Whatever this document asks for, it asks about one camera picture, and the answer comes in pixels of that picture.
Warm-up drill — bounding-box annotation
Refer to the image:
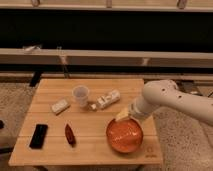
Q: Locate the black rectangular remote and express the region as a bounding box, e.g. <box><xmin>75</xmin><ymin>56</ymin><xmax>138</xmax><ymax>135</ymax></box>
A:
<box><xmin>29</xmin><ymin>124</ymin><xmax>48</xmax><ymax>149</ymax></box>

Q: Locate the white lying bottle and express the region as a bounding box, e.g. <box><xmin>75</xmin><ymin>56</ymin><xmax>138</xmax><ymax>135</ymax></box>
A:
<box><xmin>89</xmin><ymin>90</ymin><xmax>121</xmax><ymax>111</ymax></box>

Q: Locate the wooden table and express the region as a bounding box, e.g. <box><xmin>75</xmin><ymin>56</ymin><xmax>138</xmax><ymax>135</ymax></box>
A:
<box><xmin>9</xmin><ymin>79</ymin><xmax>163</xmax><ymax>166</ymax></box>

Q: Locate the long wooden shelf rail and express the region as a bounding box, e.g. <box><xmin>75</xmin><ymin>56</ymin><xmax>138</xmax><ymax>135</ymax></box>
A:
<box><xmin>0</xmin><ymin>47</ymin><xmax>213</xmax><ymax>68</ymax></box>

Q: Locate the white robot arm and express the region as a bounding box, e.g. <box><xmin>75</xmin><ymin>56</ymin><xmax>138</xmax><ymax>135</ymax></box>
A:
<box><xmin>115</xmin><ymin>80</ymin><xmax>213</xmax><ymax>126</ymax></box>

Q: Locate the white sponge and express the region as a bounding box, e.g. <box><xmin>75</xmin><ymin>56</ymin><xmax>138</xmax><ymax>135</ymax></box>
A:
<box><xmin>51</xmin><ymin>99</ymin><xmax>70</xmax><ymax>115</ymax></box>

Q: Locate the translucent plastic cup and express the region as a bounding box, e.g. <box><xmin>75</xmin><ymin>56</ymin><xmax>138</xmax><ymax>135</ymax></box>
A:
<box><xmin>72</xmin><ymin>85</ymin><xmax>89</xmax><ymax>107</ymax></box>

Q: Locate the orange bowl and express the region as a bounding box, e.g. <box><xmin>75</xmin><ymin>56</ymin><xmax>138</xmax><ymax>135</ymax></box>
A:
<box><xmin>106</xmin><ymin>119</ymin><xmax>143</xmax><ymax>153</ymax></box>

